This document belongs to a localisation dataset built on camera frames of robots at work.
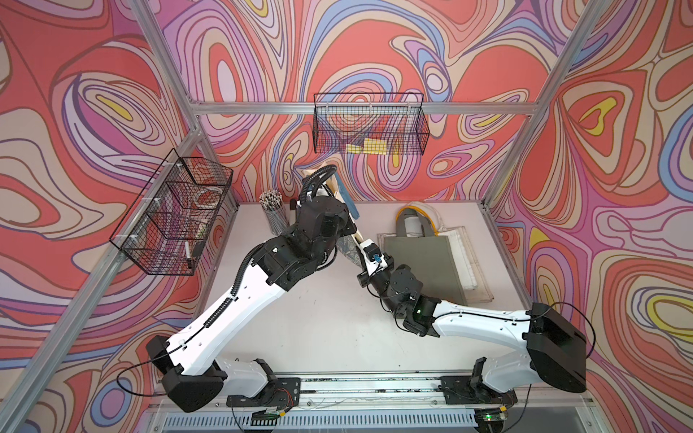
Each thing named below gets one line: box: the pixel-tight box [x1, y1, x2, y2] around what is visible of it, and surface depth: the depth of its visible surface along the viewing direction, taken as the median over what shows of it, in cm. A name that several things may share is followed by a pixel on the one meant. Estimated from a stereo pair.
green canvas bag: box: [383, 208, 468, 306], surface depth 101 cm
